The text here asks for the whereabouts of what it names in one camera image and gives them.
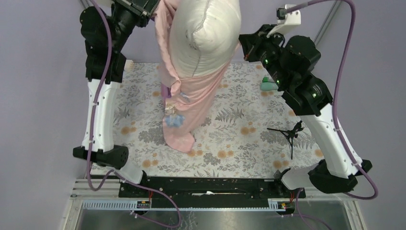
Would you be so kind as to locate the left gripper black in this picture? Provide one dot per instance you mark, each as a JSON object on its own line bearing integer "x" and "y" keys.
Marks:
{"x": 141, "y": 9}

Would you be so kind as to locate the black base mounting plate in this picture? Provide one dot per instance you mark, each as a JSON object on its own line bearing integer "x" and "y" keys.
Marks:
{"x": 181, "y": 188}

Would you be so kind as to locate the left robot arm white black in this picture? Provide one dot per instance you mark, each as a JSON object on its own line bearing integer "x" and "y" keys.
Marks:
{"x": 105, "y": 36}

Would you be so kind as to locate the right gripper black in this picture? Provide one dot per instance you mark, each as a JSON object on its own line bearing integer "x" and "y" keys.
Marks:
{"x": 253, "y": 42}

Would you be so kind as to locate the blue white block toy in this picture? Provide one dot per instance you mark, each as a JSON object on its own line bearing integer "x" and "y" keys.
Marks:
{"x": 128, "y": 65}

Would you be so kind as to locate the green toy flashlight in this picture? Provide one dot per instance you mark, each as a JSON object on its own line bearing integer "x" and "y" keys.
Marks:
{"x": 268, "y": 85}

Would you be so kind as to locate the pink purple pillowcase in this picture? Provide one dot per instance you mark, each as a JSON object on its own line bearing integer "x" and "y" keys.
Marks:
{"x": 187, "y": 101}

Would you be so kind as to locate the floral table cloth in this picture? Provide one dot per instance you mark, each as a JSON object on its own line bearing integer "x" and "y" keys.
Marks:
{"x": 233, "y": 141}

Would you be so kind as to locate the white slotted cable duct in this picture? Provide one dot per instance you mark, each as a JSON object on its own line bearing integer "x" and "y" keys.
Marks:
{"x": 195, "y": 203}

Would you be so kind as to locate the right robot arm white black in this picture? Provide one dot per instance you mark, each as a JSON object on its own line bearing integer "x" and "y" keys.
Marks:
{"x": 289, "y": 63}

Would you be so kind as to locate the white pillow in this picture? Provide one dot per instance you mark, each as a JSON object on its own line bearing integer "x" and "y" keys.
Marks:
{"x": 204, "y": 36}

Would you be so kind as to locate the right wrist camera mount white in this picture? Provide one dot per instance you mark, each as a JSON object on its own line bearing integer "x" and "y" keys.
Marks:
{"x": 287, "y": 20}

